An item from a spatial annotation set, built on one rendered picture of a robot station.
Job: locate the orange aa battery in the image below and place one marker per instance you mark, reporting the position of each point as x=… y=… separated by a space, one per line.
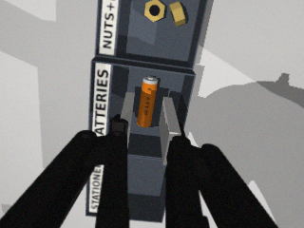
x=147 y=101

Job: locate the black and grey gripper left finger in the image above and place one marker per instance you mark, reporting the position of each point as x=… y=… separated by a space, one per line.
x=48 y=200

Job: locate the dark grey three-compartment bin rack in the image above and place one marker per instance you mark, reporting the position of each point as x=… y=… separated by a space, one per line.
x=128 y=47

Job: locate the brass hex nut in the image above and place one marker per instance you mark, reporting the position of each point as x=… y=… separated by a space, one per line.
x=177 y=13
x=154 y=10

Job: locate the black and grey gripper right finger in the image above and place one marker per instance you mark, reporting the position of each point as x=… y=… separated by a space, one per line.
x=229 y=200

